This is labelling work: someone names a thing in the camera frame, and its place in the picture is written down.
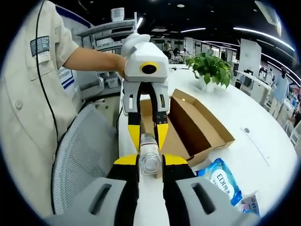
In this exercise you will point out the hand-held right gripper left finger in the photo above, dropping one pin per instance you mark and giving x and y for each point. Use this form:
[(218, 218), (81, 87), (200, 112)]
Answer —
[(122, 174)]

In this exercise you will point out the grey mesh office chair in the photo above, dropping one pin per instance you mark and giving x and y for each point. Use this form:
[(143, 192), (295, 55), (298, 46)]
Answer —
[(87, 150)]

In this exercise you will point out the clear plastic bottle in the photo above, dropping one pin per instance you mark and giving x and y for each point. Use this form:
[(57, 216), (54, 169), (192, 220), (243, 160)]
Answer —
[(150, 162)]

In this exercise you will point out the brown cardboard shoe box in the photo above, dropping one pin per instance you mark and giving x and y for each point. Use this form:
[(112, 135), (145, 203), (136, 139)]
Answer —
[(188, 122)]

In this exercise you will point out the ceiling light strip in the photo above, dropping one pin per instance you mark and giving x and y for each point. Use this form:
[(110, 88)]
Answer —
[(263, 35)]

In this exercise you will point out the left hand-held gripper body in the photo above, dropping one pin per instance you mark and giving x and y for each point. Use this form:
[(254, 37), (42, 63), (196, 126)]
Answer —
[(141, 56)]

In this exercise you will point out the light blue tissue packet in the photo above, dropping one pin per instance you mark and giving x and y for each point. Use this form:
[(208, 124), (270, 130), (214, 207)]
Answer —
[(250, 204)]

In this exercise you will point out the blue wet wipes pack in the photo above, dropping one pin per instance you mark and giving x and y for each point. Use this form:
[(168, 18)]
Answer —
[(223, 181)]

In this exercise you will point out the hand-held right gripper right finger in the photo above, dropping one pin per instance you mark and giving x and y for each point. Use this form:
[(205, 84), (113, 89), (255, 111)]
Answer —
[(178, 173)]

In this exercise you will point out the white ribbed box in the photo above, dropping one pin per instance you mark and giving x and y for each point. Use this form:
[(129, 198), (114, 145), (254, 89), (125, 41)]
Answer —
[(117, 14)]

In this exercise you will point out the green potted plant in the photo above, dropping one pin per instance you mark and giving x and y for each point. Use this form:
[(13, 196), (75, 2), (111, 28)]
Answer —
[(209, 68)]

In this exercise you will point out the metal storage shelf rack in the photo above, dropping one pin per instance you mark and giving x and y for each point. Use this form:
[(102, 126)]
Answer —
[(105, 30)]

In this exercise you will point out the ceiling air conditioner vent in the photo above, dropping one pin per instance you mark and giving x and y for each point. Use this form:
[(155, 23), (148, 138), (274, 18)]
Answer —
[(269, 13)]

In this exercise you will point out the blue white wall poster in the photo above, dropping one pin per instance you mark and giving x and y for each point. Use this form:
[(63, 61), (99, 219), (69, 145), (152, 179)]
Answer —
[(67, 77)]

